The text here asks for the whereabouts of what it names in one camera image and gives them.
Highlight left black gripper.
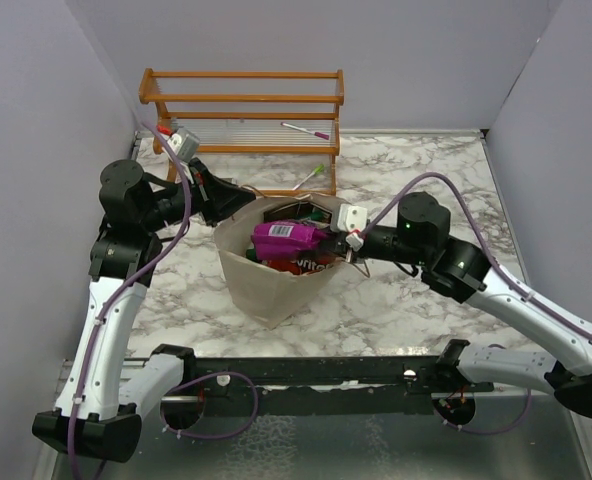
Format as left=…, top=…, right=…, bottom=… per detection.
left=141, top=157, right=256, bottom=232

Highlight red Doritos bag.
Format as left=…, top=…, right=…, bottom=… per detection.
left=261, top=255, right=336, bottom=276

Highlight purple snack bag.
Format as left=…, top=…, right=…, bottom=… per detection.
left=251, top=221, right=330, bottom=260

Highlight beige paper bag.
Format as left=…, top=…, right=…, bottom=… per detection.
left=214, top=193, right=346, bottom=329

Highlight green snack bag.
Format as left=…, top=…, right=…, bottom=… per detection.
left=246, top=248, right=258, bottom=262

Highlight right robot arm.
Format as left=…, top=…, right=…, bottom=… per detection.
left=330, top=192, right=592, bottom=419

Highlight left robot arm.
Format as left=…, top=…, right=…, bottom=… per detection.
left=32, top=158, right=256, bottom=467

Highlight wooden two-tier shelf rack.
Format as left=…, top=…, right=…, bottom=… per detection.
left=138, top=68, right=345, bottom=194

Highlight green capped white marker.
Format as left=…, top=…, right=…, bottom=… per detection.
left=292, top=164, right=325, bottom=191

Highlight pink capped white marker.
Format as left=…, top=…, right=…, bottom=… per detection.
left=280, top=122, right=330, bottom=140

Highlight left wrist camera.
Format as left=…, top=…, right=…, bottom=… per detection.
left=157, top=125, right=200, bottom=162

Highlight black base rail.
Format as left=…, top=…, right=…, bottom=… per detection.
left=162, top=355, right=493, bottom=426

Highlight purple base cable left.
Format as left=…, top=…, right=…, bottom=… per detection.
left=159, top=372, right=261, bottom=442

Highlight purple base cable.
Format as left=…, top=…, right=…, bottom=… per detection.
left=440, top=387, right=535, bottom=436
left=159, top=372, right=261, bottom=442

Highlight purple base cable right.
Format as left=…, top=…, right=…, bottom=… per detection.
left=440, top=387, right=535, bottom=436

